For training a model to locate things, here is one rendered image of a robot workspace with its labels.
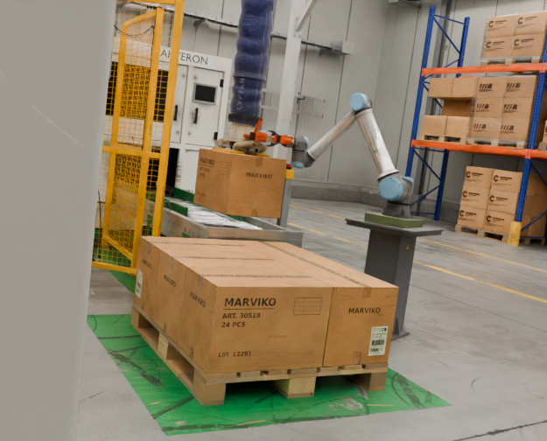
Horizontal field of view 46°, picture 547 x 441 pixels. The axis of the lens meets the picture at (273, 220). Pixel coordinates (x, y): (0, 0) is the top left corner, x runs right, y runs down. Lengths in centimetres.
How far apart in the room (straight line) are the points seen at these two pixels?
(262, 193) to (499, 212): 794
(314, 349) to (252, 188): 147
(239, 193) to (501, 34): 868
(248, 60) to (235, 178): 81
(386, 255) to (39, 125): 383
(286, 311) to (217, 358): 38
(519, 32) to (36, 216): 1164
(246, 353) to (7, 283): 242
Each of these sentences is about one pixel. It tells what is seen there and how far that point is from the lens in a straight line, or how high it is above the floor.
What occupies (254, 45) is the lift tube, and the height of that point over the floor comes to 181.
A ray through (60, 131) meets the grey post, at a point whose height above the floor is 116.
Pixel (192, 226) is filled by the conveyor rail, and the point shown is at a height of 57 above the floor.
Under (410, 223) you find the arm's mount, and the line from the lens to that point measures 424.
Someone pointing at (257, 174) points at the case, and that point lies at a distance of 426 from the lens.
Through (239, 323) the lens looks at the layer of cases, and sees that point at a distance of 290.
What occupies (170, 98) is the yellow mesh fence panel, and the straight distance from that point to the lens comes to 474.
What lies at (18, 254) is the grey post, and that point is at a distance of 59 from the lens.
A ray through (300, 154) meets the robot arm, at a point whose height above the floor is 113.
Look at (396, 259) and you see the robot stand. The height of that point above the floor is 53.
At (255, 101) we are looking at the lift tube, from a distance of 447.
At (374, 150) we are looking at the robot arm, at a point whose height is 122.
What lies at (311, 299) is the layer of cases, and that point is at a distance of 304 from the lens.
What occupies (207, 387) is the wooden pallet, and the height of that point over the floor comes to 9.
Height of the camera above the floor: 118
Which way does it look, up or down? 7 degrees down
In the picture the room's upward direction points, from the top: 7 degrees clockwise
